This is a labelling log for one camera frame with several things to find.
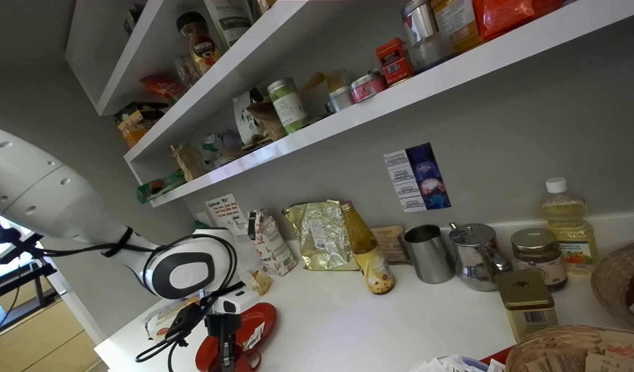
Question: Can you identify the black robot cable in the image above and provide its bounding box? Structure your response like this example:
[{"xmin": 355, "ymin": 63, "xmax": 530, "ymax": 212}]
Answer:
[{"xmin": 0, "ymin": 198, "xmax": 248, "ymax": 372}]

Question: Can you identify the lower white shelf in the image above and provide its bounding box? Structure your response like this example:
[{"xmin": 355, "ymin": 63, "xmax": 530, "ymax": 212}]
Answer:
[{"xmin": 127, "ymin": 0, "xmax": 634, "ymax": 207}]

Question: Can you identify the white patterned carton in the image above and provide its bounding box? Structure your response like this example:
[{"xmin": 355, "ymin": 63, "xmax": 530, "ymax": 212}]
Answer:
[{"xmin": 248, "ymin": 208, "xmax": 298, "ymax": 277}]

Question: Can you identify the wicker basket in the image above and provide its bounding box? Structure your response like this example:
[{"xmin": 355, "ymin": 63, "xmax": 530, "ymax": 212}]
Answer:
[
  {"xmin": 506, "ymin": 326, "xmax": 634, "ymax": 372},
  {"xmin": 592, "ymin": 241, "xmax": 634, "ymax": 330}
]

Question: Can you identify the gold lidded tin box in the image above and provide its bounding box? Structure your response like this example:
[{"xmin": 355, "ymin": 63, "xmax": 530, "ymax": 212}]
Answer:
[{"xmin": 496, "ymin": 268, "xmax": 557, "ymax": 341}]

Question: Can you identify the red small box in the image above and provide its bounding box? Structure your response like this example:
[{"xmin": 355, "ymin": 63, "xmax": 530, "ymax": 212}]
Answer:
[{"xmin": 377, "ymin": 38, "xmax": 414, "ymax": 85}]

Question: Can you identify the white shelf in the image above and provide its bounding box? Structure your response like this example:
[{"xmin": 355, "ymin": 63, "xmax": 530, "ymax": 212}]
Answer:
[
  {"xmin": 127, "ymin": 0, "xmax": 634, "ymax": 207},
  {"xmin": 66, "ymin": 0, "xmax": 316, "ymax": 119}
]

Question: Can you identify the steel cup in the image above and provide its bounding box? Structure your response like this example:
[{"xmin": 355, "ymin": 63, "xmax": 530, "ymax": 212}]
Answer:
[{"xmin": 406, "ymin": 224, "xmax": 454, "ymax": 282}]

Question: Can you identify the white red wall note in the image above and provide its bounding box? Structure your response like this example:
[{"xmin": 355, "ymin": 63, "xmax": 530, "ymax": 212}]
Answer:
[{"xmin": 205, "ymin": 193, "xmax": 248, "ymax": 236}]

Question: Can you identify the pink round tin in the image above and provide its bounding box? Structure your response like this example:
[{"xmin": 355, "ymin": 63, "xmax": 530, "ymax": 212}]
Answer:
[{"xmin": 351, "ymin": 69, "xmax": 386, "ymax": 103}]

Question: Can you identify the brown cardboard packet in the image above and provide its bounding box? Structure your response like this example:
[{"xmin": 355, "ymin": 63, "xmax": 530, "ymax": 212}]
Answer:
[{"xmin": 373, "ymin": 224, "xmax": 408, "ymax": 264}]

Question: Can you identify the cooking oil bottle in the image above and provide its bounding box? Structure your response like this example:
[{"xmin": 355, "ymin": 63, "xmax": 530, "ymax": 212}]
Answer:
[{"xmin": 541, "ymin": 178, "xmax": 599, "ymax": 275}]

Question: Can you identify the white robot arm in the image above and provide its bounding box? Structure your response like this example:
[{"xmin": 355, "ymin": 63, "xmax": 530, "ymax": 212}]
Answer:
[{"xmin": 0, "ymin": 130, "xmax": 244, "ymax": 372}]

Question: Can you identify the orange plastic plate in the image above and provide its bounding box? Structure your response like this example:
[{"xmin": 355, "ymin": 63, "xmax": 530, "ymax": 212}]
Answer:
[{"xmin": 235, "ymin": 302, "xmax": 280, "ymax": 353}]

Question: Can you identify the steel milk jug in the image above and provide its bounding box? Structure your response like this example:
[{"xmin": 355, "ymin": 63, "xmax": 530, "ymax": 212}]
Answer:
[{"xmin": 448, "ymin": 222, "xmax": 513, "ymax": 292}]

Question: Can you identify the upper white shelf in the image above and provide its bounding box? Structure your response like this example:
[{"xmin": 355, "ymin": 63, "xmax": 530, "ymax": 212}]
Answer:
[{"xmin": 66, "ymin": 0, "xmax": 316, "ymax": 119}]

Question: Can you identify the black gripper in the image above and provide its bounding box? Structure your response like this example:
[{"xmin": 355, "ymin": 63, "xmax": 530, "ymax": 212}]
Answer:
[{"xmin": 207, "ymin": 313, "xmax": 240, "ymax": 372}]

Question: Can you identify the green lid white jar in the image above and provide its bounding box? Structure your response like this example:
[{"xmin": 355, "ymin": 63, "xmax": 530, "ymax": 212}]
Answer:
[{"xmin": 269, "ymin": 78, "xmax": 308, "ymax": 131}]

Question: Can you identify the yellow bottle with label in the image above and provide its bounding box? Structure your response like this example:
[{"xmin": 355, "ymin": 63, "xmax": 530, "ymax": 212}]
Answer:
[{"xmin": 344, "ymin": 202, "xmax": 397, "ymax": 296}]

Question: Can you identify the silver can on shelf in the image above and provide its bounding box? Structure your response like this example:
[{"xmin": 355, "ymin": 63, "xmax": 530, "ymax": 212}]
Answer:
[{"xmin": 402, "ymin": 0, "xmax": 444, "ymax": 69}]

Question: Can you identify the wicker basket right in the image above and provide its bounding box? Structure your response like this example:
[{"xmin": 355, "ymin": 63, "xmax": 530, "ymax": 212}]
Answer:
[{"xmin": 592, "ymin": 241, "xmax": 634, "ymax": 330}]

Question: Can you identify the blue white wall card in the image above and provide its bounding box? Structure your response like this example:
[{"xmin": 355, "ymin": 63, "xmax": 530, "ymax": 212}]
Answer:
[{"xmin": 384, "ymin": 142, "xmax": 450, "ymax": 212}]

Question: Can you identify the orange snack bag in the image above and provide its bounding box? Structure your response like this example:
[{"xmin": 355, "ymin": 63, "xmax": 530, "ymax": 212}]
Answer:
[{"xmin": 474, "ymin": 0, "xmax": 565, "ymax": 38}]

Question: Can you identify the wicker basket front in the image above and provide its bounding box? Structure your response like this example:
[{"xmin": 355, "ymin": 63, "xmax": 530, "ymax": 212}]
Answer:
[{"xmin": 506, "ymin": 326, "xmax": 634, "ymax": 372}]

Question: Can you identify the black tripod stand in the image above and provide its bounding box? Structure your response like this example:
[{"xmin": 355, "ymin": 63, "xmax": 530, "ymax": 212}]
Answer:
[{"xmin": 0, "ymin": 227, "xmax": 58, "ymax": 333}]

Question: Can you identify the dark lid glass jar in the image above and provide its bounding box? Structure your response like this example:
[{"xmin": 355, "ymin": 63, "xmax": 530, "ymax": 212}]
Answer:
[{"xmin": 175, "ymin": 13, "xmax": 220, "ymax": 74}]

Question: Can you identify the glass jar with gold lid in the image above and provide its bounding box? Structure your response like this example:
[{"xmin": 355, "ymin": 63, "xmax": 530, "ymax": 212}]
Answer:
[{"xmin": 511, "ymin": 227, "xmax": 568, "ymax": 289}]

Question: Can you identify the gold foil bag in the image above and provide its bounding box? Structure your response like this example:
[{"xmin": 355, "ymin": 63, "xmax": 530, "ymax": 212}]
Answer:
[{"xmin": 283, "ymin": 200, "xmax": 355, "ymax": 271}]

